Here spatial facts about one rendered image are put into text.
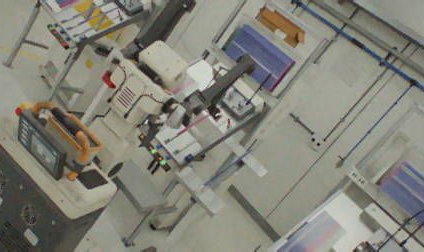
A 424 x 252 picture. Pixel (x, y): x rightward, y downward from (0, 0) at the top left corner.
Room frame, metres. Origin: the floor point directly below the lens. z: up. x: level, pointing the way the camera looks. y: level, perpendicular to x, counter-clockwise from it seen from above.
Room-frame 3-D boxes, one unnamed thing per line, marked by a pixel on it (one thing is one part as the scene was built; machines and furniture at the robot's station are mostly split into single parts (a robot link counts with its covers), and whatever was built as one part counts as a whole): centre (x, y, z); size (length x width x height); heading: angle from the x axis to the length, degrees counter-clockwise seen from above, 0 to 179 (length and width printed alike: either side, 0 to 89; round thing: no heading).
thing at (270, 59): (2.94, 0.02, 1.52); 0.51 x 0.13 x 0.27; 62
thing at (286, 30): (3.25, -0.02, 1.82); 0.68 x 0.30 x 0.20; 62
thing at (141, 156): (3.07, 0.02, 0.31); 0.70 x 0.65 x 0.62; 62
